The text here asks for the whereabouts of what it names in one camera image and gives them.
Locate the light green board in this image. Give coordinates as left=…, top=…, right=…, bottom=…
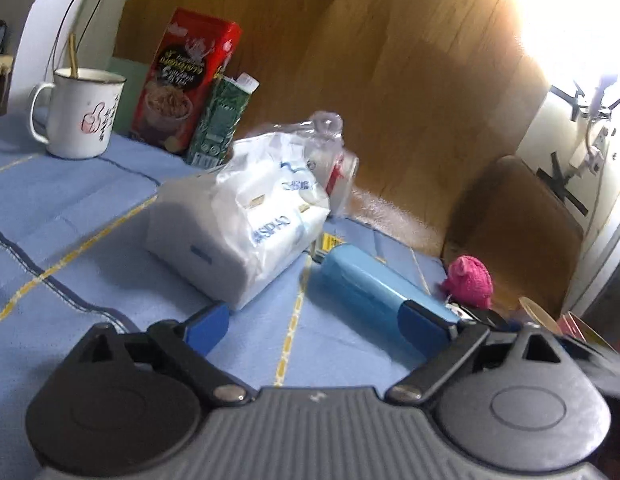
left=107, top=56, right=152, bottom=137

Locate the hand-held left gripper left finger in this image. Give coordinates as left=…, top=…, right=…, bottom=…
left=70, top=302, right=257, bottom=407

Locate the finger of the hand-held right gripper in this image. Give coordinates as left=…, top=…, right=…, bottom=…
left=447, top=301, right=522, bottom=333

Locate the can with tan lid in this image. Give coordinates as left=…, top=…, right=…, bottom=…
left=519, top=296, right=562, bottom=335

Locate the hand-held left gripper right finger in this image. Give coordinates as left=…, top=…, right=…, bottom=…
left=387, top=302, right=577, bottom=404

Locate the plastic-wrapped cup stack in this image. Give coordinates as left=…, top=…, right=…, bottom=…
left=290, top=110, right=361, bottom=218

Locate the blue tablecloth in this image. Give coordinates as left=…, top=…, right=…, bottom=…
left=0, top=115, right=472, bottom=480

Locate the small yellow packet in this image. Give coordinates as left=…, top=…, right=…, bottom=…
left=312, top=232, right=347, bottom=264

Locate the white enamel mug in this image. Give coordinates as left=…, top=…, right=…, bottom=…
left=29, top=67, right=127, bottom=160

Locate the pink plush toy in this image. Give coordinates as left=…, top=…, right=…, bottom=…
left=440, top=255, right=494, bottom=310

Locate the white tissue pack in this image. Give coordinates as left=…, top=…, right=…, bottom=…
left=144, top=132, right=332, bottom=311

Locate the brown wooden chair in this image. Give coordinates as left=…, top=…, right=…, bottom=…
left=442, top=155, right=586, bottom=322

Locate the red food box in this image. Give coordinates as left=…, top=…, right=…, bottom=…
left=131, top=7, right=242, bottom=156

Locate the wooden spoon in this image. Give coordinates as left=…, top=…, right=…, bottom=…
left=67, top=32, right=81, bottom=80

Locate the thin dark cable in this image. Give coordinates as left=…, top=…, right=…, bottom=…
left=51, top=0, right=116, bottom=72

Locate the green carton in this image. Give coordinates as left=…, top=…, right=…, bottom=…
left=185, top=72, right=261, bottom=167

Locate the white wall bracket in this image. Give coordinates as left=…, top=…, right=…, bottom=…
left=569, top=74, right=618, bottom=177

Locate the light blue case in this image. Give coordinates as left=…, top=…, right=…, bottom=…
left=307, top=245, right=462, bottom=358

